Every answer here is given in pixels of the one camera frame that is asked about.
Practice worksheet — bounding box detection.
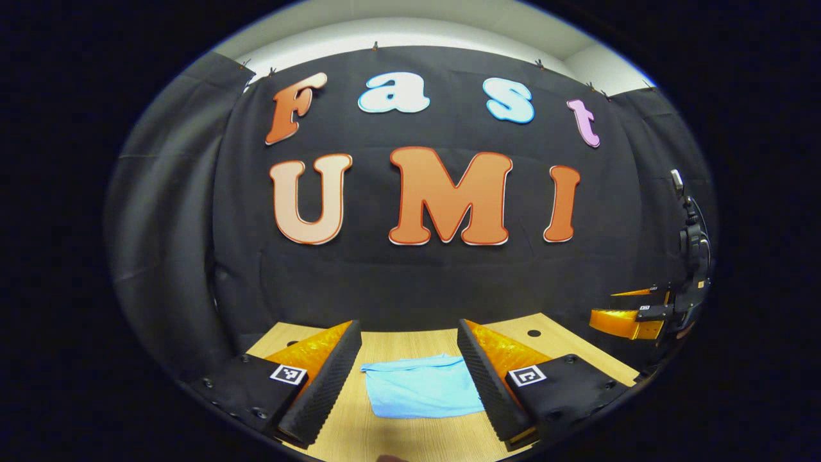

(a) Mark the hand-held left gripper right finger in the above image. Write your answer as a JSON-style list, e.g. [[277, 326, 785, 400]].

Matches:
[[457, 319, 636, 447]]

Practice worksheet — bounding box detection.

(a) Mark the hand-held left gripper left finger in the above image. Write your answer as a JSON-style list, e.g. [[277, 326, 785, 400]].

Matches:
[[186, 320, 363, 448]]

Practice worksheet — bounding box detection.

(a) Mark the light blue T-shirt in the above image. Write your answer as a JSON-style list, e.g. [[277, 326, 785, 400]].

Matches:
[[360, 354, 486, 419]]

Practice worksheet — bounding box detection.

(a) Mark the black backdrop cloth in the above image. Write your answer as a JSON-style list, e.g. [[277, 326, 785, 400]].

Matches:
[[106, 45, 716, 386]]

